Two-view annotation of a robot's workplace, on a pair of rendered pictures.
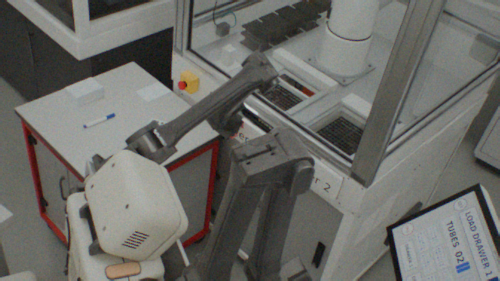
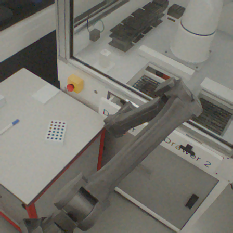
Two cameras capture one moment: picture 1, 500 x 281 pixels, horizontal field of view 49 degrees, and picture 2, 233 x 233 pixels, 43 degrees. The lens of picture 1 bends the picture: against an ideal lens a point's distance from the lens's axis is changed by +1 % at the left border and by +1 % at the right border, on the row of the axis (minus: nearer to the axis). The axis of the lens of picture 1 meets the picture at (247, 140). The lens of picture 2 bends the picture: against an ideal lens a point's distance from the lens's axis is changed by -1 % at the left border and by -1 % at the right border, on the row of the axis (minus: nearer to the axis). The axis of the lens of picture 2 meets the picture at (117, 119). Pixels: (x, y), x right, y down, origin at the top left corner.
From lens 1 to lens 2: 0.84 m
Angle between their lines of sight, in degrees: 11
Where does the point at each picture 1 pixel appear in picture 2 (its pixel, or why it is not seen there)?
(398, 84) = not seen: outside the picture
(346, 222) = (221, 185)
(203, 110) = (135, 158)
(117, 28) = (7, 43)
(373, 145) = not seen: outside the picture
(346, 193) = (224, 168)
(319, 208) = (195, 174)
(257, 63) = (188, 98)
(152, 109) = (48, 109)
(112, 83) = (11, 90)
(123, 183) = not seen: outside the picture
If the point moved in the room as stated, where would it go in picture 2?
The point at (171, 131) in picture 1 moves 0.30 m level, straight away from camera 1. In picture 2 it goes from (103, 186) to (80, 95)
